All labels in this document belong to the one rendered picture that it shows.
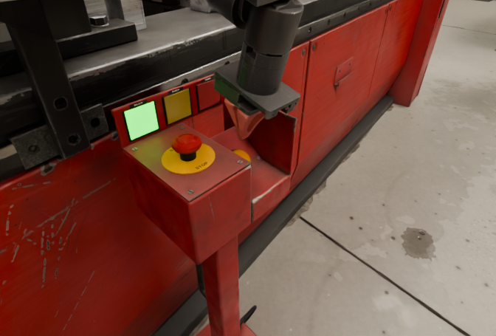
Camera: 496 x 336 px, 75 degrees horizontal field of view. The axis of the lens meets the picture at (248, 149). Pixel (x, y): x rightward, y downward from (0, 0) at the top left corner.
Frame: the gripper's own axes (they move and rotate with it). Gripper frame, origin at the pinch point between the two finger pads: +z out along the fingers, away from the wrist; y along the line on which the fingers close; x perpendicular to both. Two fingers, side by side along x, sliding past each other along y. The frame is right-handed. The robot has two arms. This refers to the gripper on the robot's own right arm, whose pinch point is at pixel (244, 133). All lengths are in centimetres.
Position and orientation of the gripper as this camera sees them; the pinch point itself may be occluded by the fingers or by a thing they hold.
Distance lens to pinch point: 48.1
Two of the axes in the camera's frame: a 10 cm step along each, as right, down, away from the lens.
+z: -2.0, 6.9, 7.0
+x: -7.0, 4.0, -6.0
